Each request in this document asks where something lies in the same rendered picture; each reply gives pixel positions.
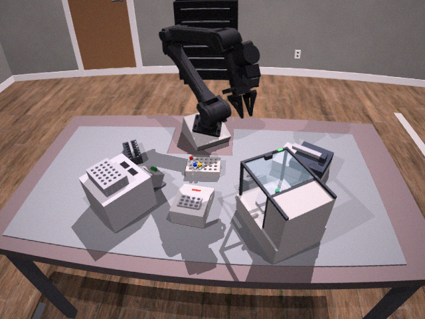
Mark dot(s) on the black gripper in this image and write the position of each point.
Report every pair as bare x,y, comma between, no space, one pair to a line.
236,99

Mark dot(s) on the light grey bench mat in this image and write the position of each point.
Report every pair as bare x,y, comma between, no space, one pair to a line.
57,211

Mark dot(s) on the white tube rack with holes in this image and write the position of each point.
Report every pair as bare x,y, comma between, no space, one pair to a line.
210,167

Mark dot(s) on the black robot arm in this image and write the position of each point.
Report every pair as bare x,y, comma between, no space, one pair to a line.
213,109

